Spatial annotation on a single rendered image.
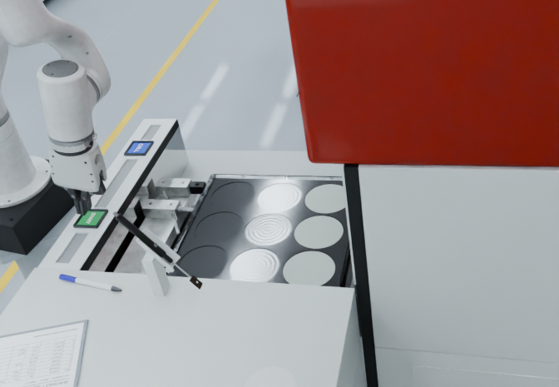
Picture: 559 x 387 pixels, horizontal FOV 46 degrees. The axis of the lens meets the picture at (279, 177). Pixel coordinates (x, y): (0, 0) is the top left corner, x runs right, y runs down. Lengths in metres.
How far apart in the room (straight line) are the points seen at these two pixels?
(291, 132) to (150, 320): 2.29
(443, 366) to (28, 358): 0.71
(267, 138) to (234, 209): 1.91
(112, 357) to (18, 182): 0.67
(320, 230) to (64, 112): 0.54
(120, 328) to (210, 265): 0.25
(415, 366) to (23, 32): 0.89
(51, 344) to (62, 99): 0.42
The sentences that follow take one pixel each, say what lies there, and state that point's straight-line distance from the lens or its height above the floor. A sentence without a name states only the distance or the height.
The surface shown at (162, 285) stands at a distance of 1.18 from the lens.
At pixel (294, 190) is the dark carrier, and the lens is 1.46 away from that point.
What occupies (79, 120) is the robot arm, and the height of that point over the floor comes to 1.22.
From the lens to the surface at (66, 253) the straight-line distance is 1.38.
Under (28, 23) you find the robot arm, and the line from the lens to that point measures 1.19.
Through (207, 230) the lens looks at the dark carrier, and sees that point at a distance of 1.40.
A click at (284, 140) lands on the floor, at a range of 3.30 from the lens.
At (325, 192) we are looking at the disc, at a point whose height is 0.90.
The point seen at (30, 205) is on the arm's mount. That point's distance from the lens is 1.65.
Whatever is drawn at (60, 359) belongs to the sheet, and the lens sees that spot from 1.17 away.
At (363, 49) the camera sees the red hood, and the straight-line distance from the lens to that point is 0.86.
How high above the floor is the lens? 1.78
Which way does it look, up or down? 36 degrees down
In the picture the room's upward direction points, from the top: 10 degrees counter-clockwise
